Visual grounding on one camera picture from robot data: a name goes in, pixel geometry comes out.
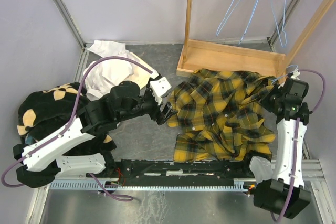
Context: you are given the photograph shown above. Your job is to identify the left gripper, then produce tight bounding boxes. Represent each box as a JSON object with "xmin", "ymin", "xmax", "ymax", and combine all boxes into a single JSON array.
[{"xmin": 117, "ymin": 89, "xmax": 179, "ymax": 126}]

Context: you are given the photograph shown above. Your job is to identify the yellow plaid shirt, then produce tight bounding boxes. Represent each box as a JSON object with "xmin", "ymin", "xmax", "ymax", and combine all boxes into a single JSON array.
[{"xmin": 167, "ymin": 69, "xmax": 276, "ymax": 163}]

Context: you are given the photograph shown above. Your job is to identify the wooden clothes rack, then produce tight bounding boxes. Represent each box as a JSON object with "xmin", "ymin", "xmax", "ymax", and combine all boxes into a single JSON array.
[{"xmin": 176, "ymin": 0, "xmax": 335, "ymax": 77}]

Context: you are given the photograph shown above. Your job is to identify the white shirt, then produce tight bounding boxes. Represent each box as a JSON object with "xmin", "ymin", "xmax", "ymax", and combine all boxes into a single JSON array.
[{"xmin": 85, "ymin": 40, "xmax": 156, "ymax": 101}]

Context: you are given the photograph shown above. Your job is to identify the light blue wire hanger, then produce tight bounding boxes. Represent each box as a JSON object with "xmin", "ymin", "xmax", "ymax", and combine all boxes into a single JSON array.
[
  {"xmin": 266, "ymin": 0, "xmax": 297, "ymax": 47},
  {"xmin": 215, "ymin": 0, "xmax": 258, "ymax": 37},
  {"xmin": 238, "ymin": 0, "xmax": 260, "ymax": 45},
  {"xmin": 269, "ymin": 64, "xmax": 299, "ymax": 85}
]

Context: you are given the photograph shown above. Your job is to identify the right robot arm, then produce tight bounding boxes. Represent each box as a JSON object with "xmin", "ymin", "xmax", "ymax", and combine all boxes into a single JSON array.
[{"xmin": 241, "ymin": 78, "xmax": 311, "ymax": 223}]

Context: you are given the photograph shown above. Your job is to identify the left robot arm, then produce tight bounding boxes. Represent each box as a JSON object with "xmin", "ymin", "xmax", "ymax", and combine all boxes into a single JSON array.
[{"xmin": 13, "ymin": 77, "xmax": 177, "ymax": 188}]

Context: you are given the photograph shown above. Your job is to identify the black floral blanket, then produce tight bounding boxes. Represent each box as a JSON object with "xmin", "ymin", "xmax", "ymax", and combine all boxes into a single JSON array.
[{"xmin": 17, "ymin": 82, "xmax": 117, "ymax": 156}]

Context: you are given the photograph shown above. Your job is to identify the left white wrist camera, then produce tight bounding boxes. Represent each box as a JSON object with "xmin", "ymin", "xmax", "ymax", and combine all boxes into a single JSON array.
[{"xmin": 149, "ymin": 71, "xmax": 172, "ymax": 105}]

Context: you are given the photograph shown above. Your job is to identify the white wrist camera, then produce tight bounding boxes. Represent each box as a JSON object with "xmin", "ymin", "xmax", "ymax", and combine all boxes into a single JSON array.
[
  {"xmin": 278, "ymin": 69, "xmax": 300, "ymax": 87},
  {"xmin": 149, "ymin": 71, "xmax": 172, "ymax": 105}
]

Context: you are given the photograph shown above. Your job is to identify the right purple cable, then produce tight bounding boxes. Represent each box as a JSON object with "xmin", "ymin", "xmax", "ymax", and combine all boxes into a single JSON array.
[{"xmin": 270, "ymin": 69, "xmax": 328, "ymax": 222}]

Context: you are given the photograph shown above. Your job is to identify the purple cable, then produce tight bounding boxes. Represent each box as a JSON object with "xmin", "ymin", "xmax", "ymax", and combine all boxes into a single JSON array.
[
  {"xmin": 1, "ymin": 56, "xmax": 154, "ymax": 188},
  {"xmin": 270, "ymin": 69, "xmax": 328, "ymax": 222}
]

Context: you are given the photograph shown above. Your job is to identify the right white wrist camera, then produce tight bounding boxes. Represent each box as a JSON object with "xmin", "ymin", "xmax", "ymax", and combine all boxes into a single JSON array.
[{"xmin": 278, "ymin": 69, "xmax": 300, "ymax": 87}]

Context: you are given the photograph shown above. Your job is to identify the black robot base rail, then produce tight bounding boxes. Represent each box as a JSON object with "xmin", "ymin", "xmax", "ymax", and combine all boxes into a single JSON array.
[{"xmin": 86, "ymin": 153, "xmax": 263, "ymax": 186}]

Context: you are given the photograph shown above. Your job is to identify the white slotted cable duct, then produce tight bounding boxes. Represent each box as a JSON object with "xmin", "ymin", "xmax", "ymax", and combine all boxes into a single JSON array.
[{"xmin": 49, "ymin": 179, "xmax": 248, "ymax": 193}]

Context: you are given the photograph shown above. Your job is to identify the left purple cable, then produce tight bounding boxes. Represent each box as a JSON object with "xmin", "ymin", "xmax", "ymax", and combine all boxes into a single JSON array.
[{"xmin": 1, "ymin": 56, "xmax": 154, "ymax": 188}]

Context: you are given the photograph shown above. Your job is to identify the aluminium corner post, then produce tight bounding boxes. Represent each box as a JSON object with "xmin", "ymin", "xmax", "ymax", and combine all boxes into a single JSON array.
[{"xmin": 36, "ymin": 0, "xmax": 86, "ymax": 49}]

